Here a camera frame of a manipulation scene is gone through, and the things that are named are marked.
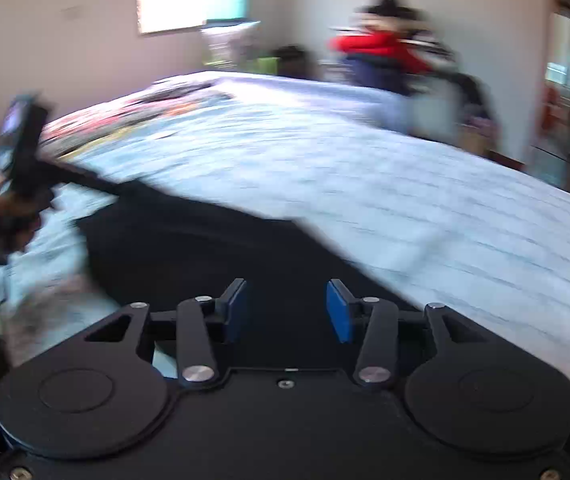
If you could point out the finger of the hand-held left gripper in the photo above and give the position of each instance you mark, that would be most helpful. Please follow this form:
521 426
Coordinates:
82 177

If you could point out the black pants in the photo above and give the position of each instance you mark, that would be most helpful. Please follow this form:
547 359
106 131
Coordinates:
205 260

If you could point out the grey garment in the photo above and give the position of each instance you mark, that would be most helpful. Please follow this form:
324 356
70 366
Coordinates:
435 110

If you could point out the red puffer jacket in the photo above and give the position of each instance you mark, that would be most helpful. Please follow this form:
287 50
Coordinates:
380 50

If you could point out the pink bag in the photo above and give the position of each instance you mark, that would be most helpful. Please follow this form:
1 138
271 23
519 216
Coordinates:
480 127

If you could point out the person's left hand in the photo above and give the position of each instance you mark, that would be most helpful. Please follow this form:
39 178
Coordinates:
7 212

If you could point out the wooden door frame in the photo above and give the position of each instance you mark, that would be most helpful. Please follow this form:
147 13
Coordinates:
562 85

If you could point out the stack of light folded clothes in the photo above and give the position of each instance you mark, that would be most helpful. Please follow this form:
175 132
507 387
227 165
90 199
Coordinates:
425 37

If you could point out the black hat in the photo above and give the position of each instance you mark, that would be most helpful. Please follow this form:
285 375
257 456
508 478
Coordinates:
390 5

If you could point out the green plastic stool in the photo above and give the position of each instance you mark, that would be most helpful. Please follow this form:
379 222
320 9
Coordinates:
264 66

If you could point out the black jacket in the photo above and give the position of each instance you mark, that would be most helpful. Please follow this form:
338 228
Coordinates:
477 97

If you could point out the navy puffer jacket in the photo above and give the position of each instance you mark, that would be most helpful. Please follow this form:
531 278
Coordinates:
375 75

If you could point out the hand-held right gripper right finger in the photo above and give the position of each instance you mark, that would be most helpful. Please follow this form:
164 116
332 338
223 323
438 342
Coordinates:
339 310

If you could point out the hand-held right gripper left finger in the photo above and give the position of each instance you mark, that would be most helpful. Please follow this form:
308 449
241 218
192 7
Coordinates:
237 310

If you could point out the black bag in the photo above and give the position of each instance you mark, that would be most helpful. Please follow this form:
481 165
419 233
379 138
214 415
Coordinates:
295 62

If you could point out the colourful patterned quilt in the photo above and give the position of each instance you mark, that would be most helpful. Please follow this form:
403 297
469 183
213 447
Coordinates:
135 110

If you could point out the bed with script-printed sheet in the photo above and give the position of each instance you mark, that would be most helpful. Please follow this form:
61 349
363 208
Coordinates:
365 175

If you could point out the floral pillow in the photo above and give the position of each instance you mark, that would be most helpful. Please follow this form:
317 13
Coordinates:
227 45

